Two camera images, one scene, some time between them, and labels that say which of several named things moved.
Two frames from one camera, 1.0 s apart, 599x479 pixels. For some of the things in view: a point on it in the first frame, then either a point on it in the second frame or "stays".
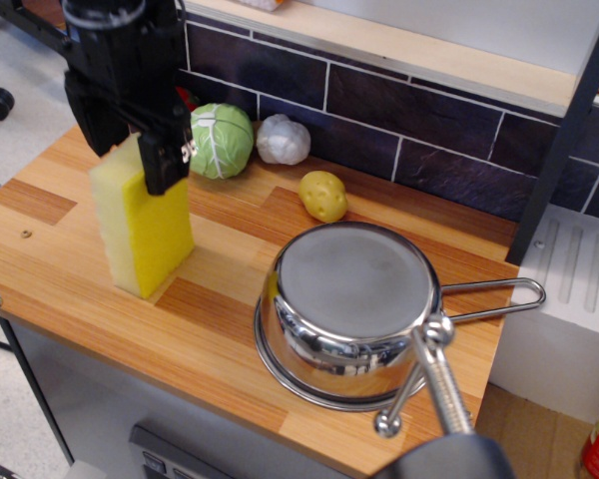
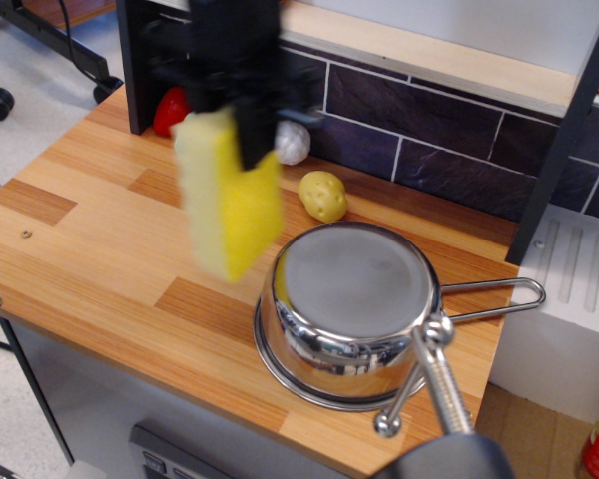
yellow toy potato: [323, 196] stays
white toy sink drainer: [564, 352] stays
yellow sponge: [146, 236] → [234, 213]
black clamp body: [455, 456] stays
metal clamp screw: [450, 404] stays
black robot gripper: [123, 70] → [230, 54]
